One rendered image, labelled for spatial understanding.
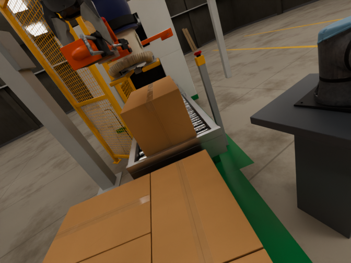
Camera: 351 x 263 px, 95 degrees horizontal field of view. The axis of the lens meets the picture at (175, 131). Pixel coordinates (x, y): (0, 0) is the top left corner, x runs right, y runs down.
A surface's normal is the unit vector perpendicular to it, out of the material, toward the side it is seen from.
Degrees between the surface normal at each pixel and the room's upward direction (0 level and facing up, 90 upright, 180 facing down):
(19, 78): 90
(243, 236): 0
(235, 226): 0
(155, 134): 90
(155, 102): 90
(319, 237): 0
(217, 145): 90
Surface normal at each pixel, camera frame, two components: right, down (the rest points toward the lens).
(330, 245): -0.37, -0.81
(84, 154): 0.15, 0.43
